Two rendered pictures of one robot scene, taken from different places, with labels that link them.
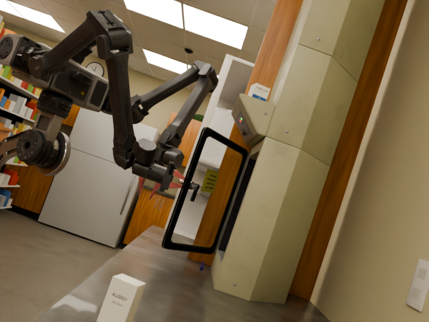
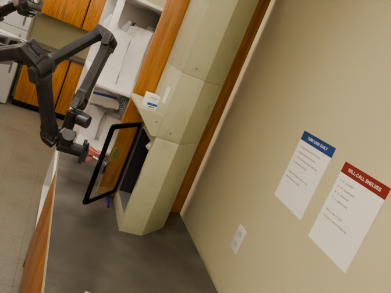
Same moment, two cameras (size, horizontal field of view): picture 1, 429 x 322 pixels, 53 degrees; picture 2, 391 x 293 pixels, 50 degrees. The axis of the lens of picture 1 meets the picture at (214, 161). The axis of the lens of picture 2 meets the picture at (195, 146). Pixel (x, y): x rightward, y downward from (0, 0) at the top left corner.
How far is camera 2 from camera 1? 83 cm
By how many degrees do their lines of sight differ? 26
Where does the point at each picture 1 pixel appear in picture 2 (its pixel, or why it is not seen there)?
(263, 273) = (150, 218)
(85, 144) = not seen: outside the picture
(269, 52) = (160, 41)
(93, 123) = not seen: outside the picture
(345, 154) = (211, 120)
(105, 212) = not seen: outside the picture
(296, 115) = (177, 122)
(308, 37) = (189, 67)
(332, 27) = (206, 60)
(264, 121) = (155, 127)
